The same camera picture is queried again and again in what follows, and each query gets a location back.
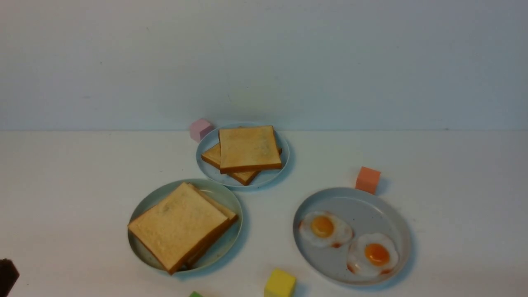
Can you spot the black robot arm image-left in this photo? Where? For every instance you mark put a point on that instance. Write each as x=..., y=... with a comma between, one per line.
x=8, y=276

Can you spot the pink foam cube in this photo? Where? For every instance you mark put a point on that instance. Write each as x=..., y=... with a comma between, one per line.
x=199, y=129

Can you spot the left fried egg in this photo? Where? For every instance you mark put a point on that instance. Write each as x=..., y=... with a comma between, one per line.
x=322, y=229

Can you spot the fried egg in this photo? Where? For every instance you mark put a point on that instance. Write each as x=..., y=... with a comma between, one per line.
x=371, y=255
x=322, y=229

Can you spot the orange foam cube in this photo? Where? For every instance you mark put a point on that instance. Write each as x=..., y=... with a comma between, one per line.
x=368, y=180

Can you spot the grey plate with eggs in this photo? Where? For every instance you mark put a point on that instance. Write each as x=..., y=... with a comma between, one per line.
x=366, y=214

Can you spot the yellow foam cube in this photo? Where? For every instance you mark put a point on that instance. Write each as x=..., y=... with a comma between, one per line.
x=280, y=284

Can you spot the right fried egg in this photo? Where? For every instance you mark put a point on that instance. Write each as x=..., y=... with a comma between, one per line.
x=371, y=255

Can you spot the green foam cube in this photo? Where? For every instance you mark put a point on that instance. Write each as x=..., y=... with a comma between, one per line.
x=195, y=294

